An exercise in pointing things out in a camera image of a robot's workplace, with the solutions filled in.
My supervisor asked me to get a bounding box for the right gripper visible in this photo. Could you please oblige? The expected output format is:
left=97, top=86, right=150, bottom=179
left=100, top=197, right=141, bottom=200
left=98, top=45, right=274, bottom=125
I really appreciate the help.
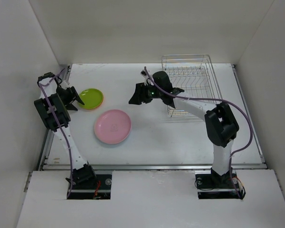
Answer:
left=128, top=82, right=163, bottom=105

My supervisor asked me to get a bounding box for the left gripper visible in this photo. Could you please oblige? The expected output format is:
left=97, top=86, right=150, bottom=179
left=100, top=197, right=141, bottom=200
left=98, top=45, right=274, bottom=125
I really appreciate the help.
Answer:
left=56, top=86, right=84, bottom=110

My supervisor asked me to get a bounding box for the red-orange plate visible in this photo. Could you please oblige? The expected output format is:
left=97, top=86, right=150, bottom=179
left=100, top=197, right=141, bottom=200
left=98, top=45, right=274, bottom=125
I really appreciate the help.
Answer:
left=82, top=96, right=105, bottom=110

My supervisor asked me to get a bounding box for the green plate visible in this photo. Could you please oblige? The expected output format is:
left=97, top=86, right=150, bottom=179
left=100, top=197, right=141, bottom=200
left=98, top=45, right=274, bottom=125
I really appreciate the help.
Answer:
left=78, top=88, right=104, bottom=110

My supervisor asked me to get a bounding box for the pink plate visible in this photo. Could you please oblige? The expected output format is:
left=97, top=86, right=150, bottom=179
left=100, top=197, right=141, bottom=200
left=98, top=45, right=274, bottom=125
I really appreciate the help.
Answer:
left=94, top=109, right=132, bottom=145

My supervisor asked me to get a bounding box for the blue plate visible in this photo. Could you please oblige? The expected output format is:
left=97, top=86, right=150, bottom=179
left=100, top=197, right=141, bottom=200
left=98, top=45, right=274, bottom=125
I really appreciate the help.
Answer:
left=123, top=126, right=132, bottom=140

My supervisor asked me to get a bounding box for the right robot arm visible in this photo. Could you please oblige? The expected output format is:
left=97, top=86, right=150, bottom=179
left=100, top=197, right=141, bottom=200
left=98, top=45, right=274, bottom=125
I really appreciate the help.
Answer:
left=128, top=70, right=239, bottom=187

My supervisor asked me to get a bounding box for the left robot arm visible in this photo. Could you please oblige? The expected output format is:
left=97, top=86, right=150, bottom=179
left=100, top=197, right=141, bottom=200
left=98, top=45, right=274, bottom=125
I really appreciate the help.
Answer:
left=34, top=72, right=97, bottom=189

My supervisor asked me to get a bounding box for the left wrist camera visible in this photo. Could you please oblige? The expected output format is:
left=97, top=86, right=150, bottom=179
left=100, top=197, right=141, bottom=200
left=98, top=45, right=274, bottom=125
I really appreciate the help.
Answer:
left=37, top=72, right=55, bottom=86

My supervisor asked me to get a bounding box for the metal wire dish rack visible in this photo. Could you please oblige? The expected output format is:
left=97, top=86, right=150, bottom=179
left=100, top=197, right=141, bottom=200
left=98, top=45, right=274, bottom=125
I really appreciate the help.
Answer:
left=161, top=54, right=224, bottom=118

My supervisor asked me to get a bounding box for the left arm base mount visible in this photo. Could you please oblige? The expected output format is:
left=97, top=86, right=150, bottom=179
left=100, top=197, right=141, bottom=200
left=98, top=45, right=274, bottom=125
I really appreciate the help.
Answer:
left=66, top=174, right=112, bottom=200

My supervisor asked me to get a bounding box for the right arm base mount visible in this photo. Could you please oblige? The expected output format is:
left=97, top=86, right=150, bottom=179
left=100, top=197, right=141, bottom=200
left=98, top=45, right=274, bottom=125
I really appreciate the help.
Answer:
left=194, top=173, right=246, bottom=200

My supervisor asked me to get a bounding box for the aluminium rail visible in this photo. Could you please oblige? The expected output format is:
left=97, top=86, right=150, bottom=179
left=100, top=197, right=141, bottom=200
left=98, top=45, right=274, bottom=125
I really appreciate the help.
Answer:
left=23, top=163, right=268, bottom=190

